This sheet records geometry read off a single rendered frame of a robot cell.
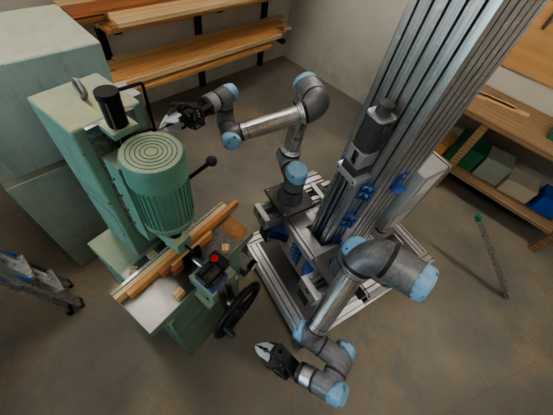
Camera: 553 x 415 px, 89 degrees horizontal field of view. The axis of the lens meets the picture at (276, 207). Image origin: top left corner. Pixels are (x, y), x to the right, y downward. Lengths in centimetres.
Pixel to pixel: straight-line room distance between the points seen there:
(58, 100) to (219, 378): 168
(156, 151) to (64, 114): 28
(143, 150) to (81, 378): 167
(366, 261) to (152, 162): 66
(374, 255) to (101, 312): 189
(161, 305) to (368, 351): 152
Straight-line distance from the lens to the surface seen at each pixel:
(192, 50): 335
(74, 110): 102
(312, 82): 130
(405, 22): 110
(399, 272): 88
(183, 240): 117
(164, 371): 212
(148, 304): 127
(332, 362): 108
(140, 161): 83
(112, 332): 226
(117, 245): 154
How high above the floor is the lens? 207
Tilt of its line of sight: 53 degrees down
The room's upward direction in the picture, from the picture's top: 13 degrees clockwise
